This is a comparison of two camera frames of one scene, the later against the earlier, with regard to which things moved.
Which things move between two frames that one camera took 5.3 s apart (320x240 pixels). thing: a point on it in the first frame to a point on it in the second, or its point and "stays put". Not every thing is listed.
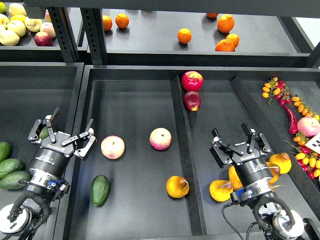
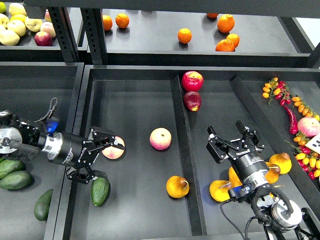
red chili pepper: (293, 126) stays put
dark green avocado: (100, 189) stays put
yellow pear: (177, 186) stays put
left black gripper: (52, 157) to (77, 151)
